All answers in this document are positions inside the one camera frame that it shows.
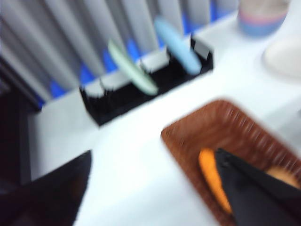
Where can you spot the light blue plate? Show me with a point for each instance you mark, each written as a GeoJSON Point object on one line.
{"type": "Point", "coordinates": [176, 44]}

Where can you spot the pale green plate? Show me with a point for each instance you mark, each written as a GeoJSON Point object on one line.
{"type": "Point", "coordinates": [134, 70]}

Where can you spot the tan potato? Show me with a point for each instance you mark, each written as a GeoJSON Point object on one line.
{"type": "Point", "coordinates": [282, 176]}

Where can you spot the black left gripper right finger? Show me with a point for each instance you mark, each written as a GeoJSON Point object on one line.
{"type": "Point", "coordinates": [258, 200]}

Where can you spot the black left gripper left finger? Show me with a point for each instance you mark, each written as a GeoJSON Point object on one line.
{"type": "Point", "coordinates": [42, 202]}

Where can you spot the cream bowl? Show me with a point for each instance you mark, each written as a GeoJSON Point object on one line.
{"type": "Point", "coordinates": [261, 5]}

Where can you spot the grey pleated curtain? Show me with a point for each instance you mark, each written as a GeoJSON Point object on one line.
{"type": "Point", "coordinates": [70, 35]}

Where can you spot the brown wicker basket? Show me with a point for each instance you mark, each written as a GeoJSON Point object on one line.
{"type": "Point", "coordinates": [211, 122]}

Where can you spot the pink bowl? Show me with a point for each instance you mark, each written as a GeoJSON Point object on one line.
{"type": "Point", "coordinates": [258, 16]}

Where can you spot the black dish rack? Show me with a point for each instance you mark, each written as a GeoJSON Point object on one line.
{"type": "Point", "coordinates": [117, 106]}

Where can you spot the black metal shelf frame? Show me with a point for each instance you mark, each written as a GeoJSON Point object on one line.
{"type": "Point", "coordinates": [11, 129]}

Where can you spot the white plate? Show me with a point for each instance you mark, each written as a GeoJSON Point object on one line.
{"type": "Point", "coordinates": [284, 58]}

